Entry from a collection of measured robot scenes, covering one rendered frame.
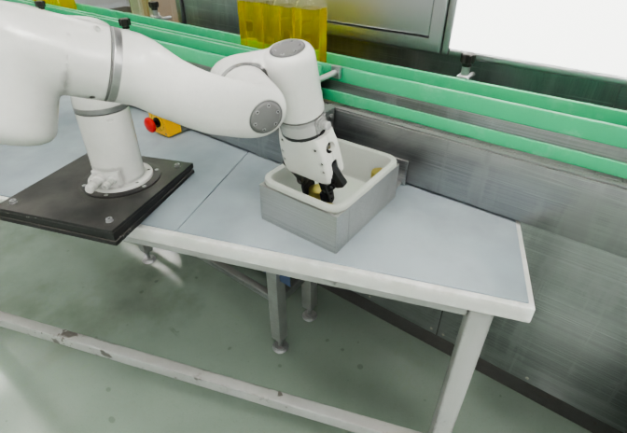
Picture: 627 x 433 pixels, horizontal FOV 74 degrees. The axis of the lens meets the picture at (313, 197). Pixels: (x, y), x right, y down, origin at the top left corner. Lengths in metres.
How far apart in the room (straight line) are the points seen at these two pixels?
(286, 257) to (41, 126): 0.41
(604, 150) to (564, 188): 0.08
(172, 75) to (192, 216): 0.39
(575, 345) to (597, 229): 0.53
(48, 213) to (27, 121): 0.40
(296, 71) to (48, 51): 0.28
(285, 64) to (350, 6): 0.53
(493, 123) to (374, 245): 0.31
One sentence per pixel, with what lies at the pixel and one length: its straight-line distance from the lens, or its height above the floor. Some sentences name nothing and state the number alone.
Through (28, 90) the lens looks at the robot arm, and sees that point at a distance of 0.52.
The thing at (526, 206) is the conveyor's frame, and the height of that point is 0.79.
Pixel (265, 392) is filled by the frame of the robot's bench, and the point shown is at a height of 0.20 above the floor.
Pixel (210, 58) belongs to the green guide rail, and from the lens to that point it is 1.06.
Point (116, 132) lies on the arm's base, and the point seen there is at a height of 0.90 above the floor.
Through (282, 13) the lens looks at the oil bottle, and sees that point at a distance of 1.02.
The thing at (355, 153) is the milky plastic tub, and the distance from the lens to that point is 0.87.
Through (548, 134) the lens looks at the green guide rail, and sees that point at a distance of 0.82.
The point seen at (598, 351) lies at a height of 0.33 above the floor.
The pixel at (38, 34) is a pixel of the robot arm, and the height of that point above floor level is 1.13.
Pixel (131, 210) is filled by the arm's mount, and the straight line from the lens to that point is 0.84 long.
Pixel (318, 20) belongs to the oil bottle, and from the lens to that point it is 0.99.
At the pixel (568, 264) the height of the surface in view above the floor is 0.55.
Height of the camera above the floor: 1.23
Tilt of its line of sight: 34 degrees down
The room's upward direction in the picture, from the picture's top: straight up
